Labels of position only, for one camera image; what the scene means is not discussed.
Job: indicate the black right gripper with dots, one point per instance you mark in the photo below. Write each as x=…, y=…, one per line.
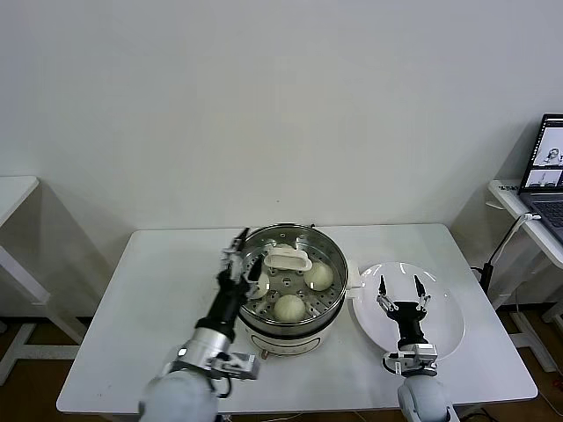
x=407, y=321

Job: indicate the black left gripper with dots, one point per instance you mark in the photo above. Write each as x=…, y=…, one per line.
x=226, y=303

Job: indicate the white steamed baozi bun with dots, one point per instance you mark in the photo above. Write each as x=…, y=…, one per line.
x=283, y=245
x=290, y=307
x=319, y=276
x=264, y=285

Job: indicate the glass pot lid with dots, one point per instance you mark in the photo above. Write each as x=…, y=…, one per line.
x=288, y=261

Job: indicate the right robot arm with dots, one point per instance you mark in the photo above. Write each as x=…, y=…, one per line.
x=424, y=395

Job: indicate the steel steamer pot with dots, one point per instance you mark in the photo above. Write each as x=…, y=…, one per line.
x=286, y=345

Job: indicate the white round plate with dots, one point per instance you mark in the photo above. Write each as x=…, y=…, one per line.
x=444, y=307

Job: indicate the dark grey laptop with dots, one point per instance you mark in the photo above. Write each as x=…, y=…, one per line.
x=545, y=154

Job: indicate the empty white side table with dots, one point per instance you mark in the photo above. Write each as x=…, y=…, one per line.
x=13, y=193

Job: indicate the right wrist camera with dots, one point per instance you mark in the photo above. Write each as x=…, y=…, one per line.
x=418, y=354

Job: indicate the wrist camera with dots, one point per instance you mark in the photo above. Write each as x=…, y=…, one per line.
x=418, y=354
x=242, y=365

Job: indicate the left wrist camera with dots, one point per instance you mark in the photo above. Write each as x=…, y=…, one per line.
x=242, y=365

